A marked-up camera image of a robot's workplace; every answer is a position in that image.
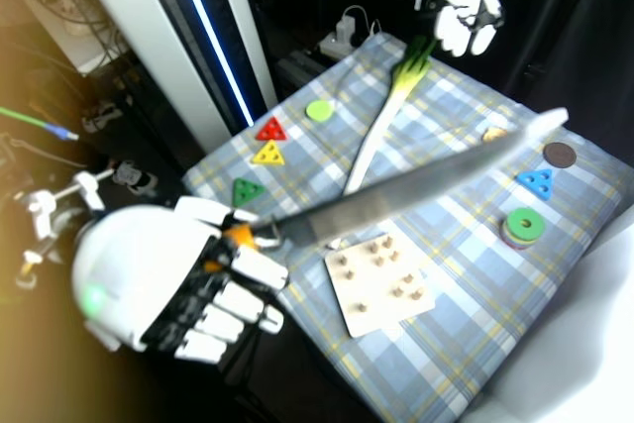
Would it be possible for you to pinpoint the leek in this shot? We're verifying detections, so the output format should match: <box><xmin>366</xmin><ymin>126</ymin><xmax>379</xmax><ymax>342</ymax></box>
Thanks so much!
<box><xmin>343</xmin><ymin>35</ymin><xmax>441</xmax><ymax>196</ymax></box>

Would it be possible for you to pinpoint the long knife with wooden handle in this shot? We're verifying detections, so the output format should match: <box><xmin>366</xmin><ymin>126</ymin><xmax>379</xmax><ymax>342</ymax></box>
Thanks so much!
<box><xmin>220</xmin><ymin>106</ymin><xmax>570</xmax><ymax>252</ymax></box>

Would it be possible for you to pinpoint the white plug adapter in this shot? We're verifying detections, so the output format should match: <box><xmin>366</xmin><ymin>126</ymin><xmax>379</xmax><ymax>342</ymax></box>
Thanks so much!
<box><xmin>335</xmin><ymin>15</ymin><xmax>359</xmax><ymax>41</ymax></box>

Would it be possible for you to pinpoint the white power strip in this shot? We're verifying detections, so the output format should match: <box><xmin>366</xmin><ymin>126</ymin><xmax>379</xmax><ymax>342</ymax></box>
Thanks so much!
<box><xmin>319</xmin><ymin>30</ymin><xmax>361</xmax><ymax>60</ymax></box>

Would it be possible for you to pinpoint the brown round cookie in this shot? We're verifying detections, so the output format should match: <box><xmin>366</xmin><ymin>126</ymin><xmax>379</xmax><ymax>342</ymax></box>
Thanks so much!
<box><xmin>542</xmin><ymin>142</ymin><xmax>579</xmax><ymax>168</ymax></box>

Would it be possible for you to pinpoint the green round sandwich cookie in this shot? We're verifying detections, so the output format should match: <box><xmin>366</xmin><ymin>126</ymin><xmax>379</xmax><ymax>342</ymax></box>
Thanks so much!
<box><xmin>305</xmin><ymin>99</ymin><xmax>336</xmax><ymax>123</ymax></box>

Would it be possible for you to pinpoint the blue triangle block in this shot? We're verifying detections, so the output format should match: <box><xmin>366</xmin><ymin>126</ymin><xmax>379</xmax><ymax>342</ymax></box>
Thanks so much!
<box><xmin>515</xmin><ymin>168</ymin><xmax>554</xmax><ymax>201</ymax></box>

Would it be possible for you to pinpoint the red triangle block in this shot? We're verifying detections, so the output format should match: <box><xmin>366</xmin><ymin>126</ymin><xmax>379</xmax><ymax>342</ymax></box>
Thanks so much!
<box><xmin>255</xmin><ymin>116</ymin><xmax>288</xmax><ymax>143</ymax></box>

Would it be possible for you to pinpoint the yellow triangle block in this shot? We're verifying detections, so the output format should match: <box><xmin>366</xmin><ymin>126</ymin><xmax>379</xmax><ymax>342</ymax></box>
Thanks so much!
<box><xmin>251</xmin><ymin>140</ymin><xmax>287</xmax><ymax>166</ymax></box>

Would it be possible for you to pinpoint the blue plaid tablecloth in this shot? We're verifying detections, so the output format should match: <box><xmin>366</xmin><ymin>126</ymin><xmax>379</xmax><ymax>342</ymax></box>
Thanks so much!
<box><xmin>181</xmin><ymin>32</ymin><xmax>624</xmax><ymax>414</ymax></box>

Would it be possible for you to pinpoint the green triangle block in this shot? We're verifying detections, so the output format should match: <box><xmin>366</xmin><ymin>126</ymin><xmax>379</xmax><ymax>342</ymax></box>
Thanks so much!
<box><xmin>231</xmin><ymin>177</ymin><xmax>267</xmax><ymax>208</ymax></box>

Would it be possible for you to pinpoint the wooden peg board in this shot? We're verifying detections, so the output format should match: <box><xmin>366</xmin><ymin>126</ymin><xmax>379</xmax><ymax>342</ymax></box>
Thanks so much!
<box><xmin>324</xmin><ymin>233</ymin><xmax>437</xmax><ymax>340</ymax></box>

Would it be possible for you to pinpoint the white column with blue strip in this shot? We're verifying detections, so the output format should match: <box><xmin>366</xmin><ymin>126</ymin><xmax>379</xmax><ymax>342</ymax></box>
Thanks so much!
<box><xmin>66</xmin><ymin>0</ymin><xmax>278</xmax><ymax>157</ymax></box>

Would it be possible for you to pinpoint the white blurred rounded cover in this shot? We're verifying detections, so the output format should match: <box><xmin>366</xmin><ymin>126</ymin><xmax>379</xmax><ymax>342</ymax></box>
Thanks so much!
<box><xmin>463</xmin><ymin>217</ymin><xmax>634</xmax><ymax>423</ymax></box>

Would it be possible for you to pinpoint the grey floor fixture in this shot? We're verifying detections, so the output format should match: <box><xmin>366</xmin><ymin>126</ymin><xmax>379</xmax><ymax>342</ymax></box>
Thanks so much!
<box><xmin>81</xmin><ymin>101</ymin><xmax>124</xmax><ymax>133</ymax></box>

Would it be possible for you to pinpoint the white adapter cable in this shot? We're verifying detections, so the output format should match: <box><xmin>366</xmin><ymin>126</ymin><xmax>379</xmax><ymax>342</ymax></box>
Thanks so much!
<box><xmin>346</xmin><ymin>5</ymin><xmax>383</xmax><ymax>43</ymax></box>

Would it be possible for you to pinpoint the green ring block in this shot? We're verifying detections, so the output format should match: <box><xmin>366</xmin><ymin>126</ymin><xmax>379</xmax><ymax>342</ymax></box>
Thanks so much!
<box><xmin>504</xmin><ymin>207</ymin><xmax>546</xmax><ymax>241</ymax></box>

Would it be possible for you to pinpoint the yellow ring block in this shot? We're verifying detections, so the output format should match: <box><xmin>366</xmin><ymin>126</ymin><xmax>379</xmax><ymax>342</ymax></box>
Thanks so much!
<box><xmin>500</xmin><ymin>224</ymin><xmax>541</xmax><ymax>249</ymax></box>

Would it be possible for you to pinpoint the red ring block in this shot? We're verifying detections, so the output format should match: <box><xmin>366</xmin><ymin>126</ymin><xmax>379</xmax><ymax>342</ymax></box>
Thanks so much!
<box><xmin>504</xmin><ymin>235</ymin><xmax>539</xmax><ymax>252</ymax></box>

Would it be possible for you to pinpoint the white shelf with cables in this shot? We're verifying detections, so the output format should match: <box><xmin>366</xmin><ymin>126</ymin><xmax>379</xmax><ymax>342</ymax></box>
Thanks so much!
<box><xmin>0</xmin><ymin>0</ymin><xmax>130</xmax><ymax>77</ymax></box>

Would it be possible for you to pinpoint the green cable with blue plug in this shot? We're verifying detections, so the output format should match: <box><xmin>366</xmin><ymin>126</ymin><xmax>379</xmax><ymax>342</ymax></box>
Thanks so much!
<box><xmin>0</xmin><ymin>108</ymin><xmax>80</xmax><ymax>142</ymax></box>

